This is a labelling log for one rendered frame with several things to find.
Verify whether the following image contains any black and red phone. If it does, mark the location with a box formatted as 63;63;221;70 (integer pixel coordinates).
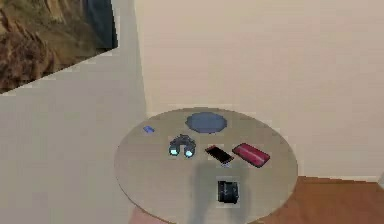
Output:
204;144;235;165

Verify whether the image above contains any round blue-grey plate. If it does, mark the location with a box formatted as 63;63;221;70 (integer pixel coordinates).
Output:
185;111;229;135

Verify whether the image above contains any black camera lens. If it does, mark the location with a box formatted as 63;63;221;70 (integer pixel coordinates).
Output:
217;180;240;205

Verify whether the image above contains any framed landscape picture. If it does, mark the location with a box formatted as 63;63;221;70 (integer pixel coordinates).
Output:
0;0;119;95

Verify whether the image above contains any round beige table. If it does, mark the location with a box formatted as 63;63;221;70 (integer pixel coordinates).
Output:
113;106;299;224

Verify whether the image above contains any red flat case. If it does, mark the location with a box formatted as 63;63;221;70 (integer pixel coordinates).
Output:
231;142;271;169

